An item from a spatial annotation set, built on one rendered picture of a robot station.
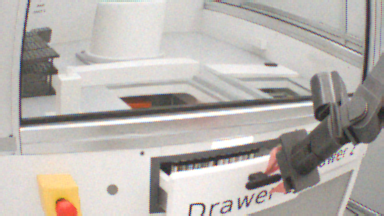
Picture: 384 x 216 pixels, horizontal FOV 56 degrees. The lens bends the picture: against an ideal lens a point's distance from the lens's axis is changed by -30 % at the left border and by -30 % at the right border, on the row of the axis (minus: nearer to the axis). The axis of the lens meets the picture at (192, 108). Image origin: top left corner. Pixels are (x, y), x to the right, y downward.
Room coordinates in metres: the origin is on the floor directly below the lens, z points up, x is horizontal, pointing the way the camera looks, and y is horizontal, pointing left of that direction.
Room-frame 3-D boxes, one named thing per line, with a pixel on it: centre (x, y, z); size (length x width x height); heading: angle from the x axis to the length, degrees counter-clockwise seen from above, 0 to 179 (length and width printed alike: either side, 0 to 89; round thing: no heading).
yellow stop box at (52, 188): (0.55, 0.19, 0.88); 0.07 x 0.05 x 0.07; 123
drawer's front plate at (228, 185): (0.70, -0.10, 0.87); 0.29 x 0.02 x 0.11; 123
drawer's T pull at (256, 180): (0.68, -0.12, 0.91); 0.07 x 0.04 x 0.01; 123
